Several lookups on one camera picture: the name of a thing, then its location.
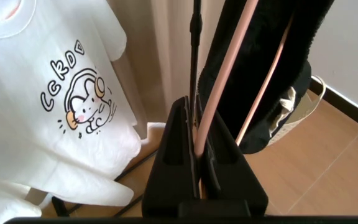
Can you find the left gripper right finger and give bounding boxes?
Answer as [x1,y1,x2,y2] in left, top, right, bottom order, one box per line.
[199,108,269,218]

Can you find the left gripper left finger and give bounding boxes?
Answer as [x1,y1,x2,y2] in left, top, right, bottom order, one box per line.
[141,95,200,218]

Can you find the pink clothes hanger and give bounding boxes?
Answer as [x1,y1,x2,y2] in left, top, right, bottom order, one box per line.
[193,0,295,158]

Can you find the black shorts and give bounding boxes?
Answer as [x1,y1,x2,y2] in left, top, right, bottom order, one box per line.
[197,0,335,155]

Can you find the white printed T-shirt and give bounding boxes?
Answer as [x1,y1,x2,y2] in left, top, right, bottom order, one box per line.
[0,0,142,224]

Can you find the white laundry basket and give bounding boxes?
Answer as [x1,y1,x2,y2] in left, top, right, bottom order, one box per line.
[267,75,327,147]

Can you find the black clothes rack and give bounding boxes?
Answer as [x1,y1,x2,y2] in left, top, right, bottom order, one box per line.
[50,0,203,218]

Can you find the beige curtain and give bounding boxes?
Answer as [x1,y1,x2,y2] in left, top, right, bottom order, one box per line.
[106,0,226,141]

